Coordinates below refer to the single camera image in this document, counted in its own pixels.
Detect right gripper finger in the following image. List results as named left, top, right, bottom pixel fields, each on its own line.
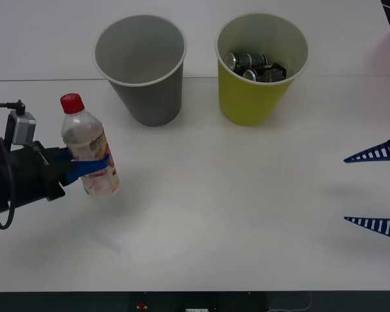
left=343, top=133, right=390, bottom=164
left=343, top=216, right=390, bottom=243

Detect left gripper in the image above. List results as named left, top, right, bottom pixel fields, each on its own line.
left=0, top=145, right=113, bottom=214

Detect clear bottle with red cap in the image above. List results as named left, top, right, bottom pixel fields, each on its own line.
left=59, top=92, right=122, bottom=198

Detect grey plastic bin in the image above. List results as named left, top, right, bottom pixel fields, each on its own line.
left=94, top=14, right=187, bottom=127

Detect black drink can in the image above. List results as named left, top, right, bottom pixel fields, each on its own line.
left=224, top=51, right=269, bottom=73
left=242, top=62, right=288, bottom=83

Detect yellow-green plastic bin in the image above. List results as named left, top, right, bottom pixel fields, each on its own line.
left=214, top=12, right=310, bottom=127

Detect black robot torso panel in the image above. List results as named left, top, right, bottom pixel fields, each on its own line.
left=129, top=291, right=268, bottom=312

